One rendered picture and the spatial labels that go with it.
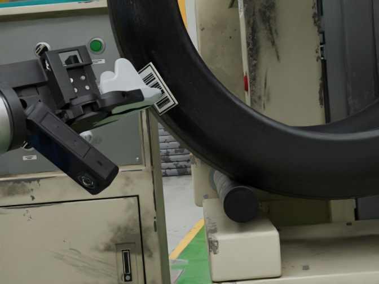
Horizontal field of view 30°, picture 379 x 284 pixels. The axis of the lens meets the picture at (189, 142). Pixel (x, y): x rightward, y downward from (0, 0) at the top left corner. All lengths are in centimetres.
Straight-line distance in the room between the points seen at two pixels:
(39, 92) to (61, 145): 7
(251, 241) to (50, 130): 30
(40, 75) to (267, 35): 57
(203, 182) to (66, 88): 51
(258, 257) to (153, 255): 69
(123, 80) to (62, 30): 79
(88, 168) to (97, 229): 81
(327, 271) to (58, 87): 41
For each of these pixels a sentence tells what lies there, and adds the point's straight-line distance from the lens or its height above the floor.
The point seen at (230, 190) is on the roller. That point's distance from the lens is 89.
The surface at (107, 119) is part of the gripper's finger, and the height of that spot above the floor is 102.
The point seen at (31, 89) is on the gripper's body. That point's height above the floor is 106.
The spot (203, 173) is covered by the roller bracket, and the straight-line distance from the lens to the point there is 122.
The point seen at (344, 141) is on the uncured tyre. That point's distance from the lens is 87.
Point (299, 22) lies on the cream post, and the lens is 126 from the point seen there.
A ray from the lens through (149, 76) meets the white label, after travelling 87.
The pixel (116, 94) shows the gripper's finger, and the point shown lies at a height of 105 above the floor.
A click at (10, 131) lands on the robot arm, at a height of 102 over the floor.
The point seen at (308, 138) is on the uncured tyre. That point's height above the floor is 98.
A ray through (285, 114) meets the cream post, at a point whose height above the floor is 100.
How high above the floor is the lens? 103
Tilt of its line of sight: 3 degrees down
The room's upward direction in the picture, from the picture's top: 5 degrees counter-clockwise
